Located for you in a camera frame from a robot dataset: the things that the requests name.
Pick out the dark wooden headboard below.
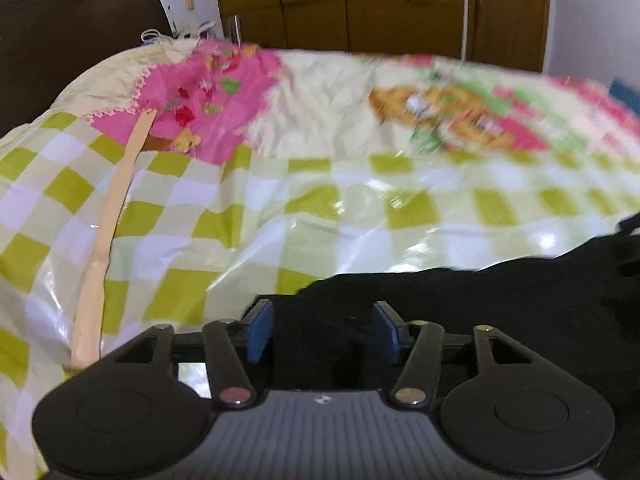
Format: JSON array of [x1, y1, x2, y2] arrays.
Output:
[[0, 0, 171, 134]]

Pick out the checkered floral bed sheet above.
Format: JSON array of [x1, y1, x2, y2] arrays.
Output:
[[1, 40, 639, 479]]

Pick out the blue foam mat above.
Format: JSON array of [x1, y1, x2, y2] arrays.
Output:
[[610, 79, 640, 115]]

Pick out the wooden wardrobe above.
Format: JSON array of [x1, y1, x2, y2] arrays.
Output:
[[218, 0, 549, 72]]

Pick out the white cable on nightstand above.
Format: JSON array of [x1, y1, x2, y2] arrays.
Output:
[[140, 19, 219, 44]]

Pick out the wooden back scratcher stick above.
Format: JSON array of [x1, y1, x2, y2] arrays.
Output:
[[67, 108, 157, 372]]

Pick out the black pants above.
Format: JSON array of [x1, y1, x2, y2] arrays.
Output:
[[248, 217, 639, 479]]

